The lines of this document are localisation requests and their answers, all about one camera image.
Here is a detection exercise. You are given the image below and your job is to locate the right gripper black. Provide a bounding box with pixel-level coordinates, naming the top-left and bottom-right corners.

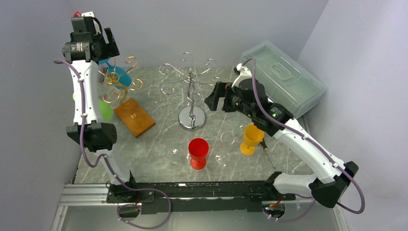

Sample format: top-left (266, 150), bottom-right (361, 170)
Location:
top-left (204, 81), bottom-right (255, 119)

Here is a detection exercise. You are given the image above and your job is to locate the blue plastic wine glass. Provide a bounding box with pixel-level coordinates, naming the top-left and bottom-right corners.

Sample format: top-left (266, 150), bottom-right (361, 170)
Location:
top-left (99, 58), bottom-right (132, 89)

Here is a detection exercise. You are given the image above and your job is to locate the red plastic wine glass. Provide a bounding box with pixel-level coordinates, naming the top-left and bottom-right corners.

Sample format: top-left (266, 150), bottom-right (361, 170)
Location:
top-left (188, 138), bottom-right (209, 170)

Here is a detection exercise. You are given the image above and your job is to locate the orange plastic wine glass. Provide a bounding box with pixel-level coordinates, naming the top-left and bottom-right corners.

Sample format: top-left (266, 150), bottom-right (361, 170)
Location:
top-left (240, 124), bottom-right (265, 156)

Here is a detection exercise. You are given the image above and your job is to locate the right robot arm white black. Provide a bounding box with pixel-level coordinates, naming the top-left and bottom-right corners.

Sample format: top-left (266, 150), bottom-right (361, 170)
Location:
top-left (204, 79), bottom-right (365, 208)

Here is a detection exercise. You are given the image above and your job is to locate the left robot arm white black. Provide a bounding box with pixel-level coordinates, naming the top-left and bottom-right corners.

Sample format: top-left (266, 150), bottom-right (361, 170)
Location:
top-left (54, 12), bottom-right (139, 202)

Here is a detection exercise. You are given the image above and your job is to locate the chrome wine glass rack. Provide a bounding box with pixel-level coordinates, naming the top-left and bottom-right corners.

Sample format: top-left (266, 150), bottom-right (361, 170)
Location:
top-left (159, 52), bottom-right (217, 131)

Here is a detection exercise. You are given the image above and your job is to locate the gold wine glass rack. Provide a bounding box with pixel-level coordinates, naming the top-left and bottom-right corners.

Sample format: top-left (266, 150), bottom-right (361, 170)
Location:
top-left (98, 56), bottom-right (143, 111)

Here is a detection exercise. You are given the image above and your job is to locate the green plastic wine glass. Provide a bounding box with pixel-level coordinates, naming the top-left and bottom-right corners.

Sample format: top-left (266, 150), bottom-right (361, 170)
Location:
top-left (73, 92), bottom-right (114, 124)

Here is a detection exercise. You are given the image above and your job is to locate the orange wooden rack base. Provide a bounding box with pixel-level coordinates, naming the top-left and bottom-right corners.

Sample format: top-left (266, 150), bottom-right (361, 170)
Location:
top-left (114, 98), bottom-right (156, 138)

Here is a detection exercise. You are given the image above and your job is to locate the orange black screwdriver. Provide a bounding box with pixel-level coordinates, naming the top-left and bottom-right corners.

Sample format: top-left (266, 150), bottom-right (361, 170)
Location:
top-left (260, 139), bottom-right (276, 169)

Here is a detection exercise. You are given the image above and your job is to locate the clear plastic storage box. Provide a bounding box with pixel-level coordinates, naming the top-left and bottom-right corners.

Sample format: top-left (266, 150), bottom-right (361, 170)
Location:
top-left (240, 41), bottom-right (326, 118)

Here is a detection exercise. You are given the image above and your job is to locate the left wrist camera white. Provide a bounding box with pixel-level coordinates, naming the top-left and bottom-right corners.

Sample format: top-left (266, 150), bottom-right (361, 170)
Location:
top-left (73, 11), bottom-right (95, 17)

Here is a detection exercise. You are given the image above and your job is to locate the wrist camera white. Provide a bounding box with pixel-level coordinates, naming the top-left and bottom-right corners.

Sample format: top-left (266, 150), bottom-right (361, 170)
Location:
top-left (231, 63), bottom-right (253, 88)
top-left (73, 11), bottom-right (95, 17)

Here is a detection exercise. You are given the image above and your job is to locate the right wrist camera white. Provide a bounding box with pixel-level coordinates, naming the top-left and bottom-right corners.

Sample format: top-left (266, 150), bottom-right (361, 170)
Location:
top-left (231, 63), bottom-right (253, 88)

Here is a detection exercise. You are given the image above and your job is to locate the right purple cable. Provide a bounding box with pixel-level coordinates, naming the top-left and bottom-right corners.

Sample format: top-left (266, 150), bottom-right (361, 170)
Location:
top-left (241, 57), bottom-right (366, 223)

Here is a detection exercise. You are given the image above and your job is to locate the aluminium frame rail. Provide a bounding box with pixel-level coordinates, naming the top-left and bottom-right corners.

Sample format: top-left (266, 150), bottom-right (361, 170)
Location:
top-left (51, 184), bottom-right (348, 231)

